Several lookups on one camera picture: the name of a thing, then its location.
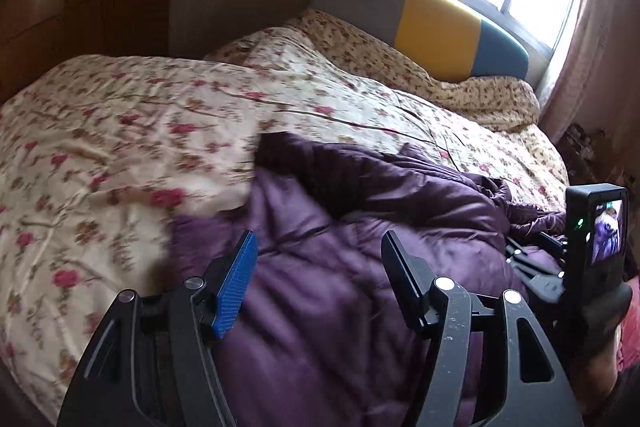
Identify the grey yellow blue headboard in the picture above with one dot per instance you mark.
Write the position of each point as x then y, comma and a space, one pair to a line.
448, 39

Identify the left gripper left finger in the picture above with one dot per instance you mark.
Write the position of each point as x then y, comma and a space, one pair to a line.
150, 362

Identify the black wrist action camera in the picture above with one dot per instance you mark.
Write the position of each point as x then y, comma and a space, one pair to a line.
595, 226

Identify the floral cream bed quilt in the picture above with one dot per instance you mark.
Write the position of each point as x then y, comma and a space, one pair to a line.
98, 154

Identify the pink crumpled blanket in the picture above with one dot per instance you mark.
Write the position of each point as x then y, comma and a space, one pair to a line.
628, 341

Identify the cluttered bedside table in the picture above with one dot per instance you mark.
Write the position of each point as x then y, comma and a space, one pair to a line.
591, 158

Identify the small-floral pillow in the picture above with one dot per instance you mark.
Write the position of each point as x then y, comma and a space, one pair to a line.
499, 103

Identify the purple quilted down jacket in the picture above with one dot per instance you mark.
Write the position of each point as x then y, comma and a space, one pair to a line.
320, 339

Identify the right floral curtain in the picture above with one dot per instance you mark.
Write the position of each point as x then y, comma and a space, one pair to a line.
593, 77

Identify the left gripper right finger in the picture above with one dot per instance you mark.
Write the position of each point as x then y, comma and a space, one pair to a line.
520, 379

